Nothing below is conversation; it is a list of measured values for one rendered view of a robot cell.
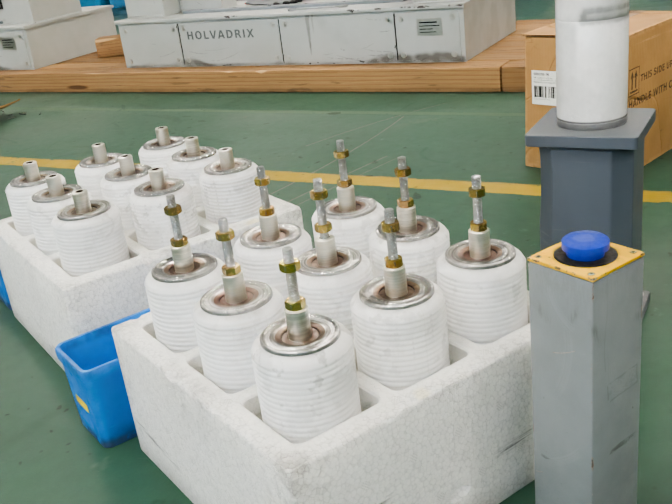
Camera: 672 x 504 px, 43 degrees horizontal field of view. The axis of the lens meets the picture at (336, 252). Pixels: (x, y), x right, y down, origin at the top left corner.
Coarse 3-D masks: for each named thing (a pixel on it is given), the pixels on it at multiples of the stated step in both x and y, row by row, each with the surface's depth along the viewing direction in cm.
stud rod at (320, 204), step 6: (318, 180) 89; (318, 186) 90; (318, 204) 91; (324, 204) 91; (318, 210) 91; (324, 210) 91; (318, 216) 91; (324, 216) 91; (318, 222) 92; (324, 222) 91; (324, 234) 92
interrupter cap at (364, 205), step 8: (336, 200) 111; (360, 200) 110; (368, 200) 110; (328, 208) 109; (336, 208) 109; (360, 208) 108; (368, 208) 107; (328, 216) 106; (336, 216) 105; (344, 216) 105; (352, 216) 105; (360, 216) 105
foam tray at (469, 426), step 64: (128, 320) 102; (128, 384) 103; (192, 384) 87; (448, 384) 81; (512, 384) 87; (192, 448) 90; (256, 448) 76; (320, 448) 74; (384, 448) 78; (448, 448) 83; (512, 448) 90
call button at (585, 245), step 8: (576, 232) 74; (584, 232) 73; (592, 232) 73; (568, 240) 72; (576, 240) 72; (584, 240) 72; (592, 240) 72; (600, 240) 71; (608, 240) 71; (568, 248) 71; (576, 248) 71; (584, 248) 71; (592, 248) 70; (600, 248) 71; (608, 248) 71; (568, 256) 72; (576, 256) 72; (584, 256) 71; (592, 256) 71; (600, 256) 71
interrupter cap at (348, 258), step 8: (336, 248) 96; (344, 248) 96; (352, 248) 95; (304, 256) 95; (312, 256) 95; (344, 256) 94; (352, 256) 93; (360, 256) 93; (304, 264) 93; (312, 264) 94; (336, 264) 93; (344, 264) 92; (352, 264) 91; (304, 272) 91; (312, 272) 90; (320, 272) 90; (328, 272) 90; (336, 272) 90; (344, 272) 90
